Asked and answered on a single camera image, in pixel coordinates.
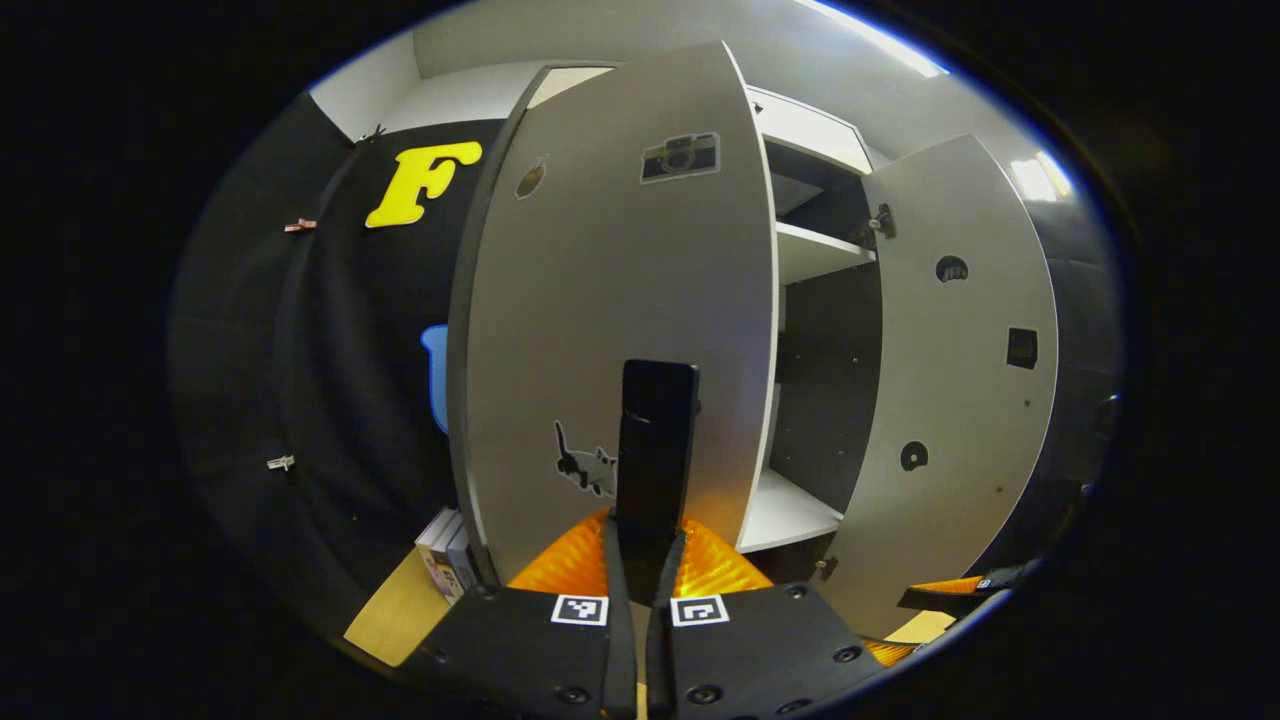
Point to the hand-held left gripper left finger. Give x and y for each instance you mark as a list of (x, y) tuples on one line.
[(620, 640)]

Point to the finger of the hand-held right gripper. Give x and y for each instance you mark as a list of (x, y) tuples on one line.
[(890, 653), (960, 590)]

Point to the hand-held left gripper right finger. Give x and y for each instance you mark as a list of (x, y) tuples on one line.
[(660, 650)]

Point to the beige cabinet door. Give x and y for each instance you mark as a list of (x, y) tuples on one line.
[(600, 280), (950, 400)]

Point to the beige double-door shoe cabinet body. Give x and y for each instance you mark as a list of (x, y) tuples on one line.
[(810, 250)]

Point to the grey book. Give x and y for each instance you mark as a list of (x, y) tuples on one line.
[(462, 565)]

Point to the white purple book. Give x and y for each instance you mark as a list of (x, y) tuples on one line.
[(437, 550)]

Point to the black backdrop cloth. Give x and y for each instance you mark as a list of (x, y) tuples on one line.
[(1085, 330), (330, 330)]

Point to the white clip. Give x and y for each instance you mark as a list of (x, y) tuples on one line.
[(281, 462)]

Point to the red clip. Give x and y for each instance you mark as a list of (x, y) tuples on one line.
[(300, 225)]

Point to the black clip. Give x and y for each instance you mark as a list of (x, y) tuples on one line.
[(372, 133)]

